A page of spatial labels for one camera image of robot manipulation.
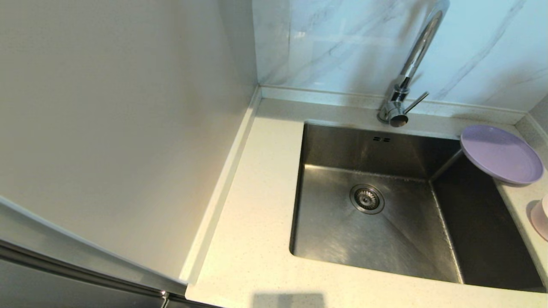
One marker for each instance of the chrome kitchen faucet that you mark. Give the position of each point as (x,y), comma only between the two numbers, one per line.
(417,51)

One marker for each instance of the stainless steel appliance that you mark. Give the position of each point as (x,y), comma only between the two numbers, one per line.
(43,282)

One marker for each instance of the purple round plate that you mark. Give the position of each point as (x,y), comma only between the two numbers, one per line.
(501,156)

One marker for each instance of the pink cup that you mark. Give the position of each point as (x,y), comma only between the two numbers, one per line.
(541,218)

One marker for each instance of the metal sink drain strainer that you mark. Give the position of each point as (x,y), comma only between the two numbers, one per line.
(367,199)

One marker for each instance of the stainless steel sink basin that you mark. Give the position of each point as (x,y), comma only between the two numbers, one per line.
(385,239)

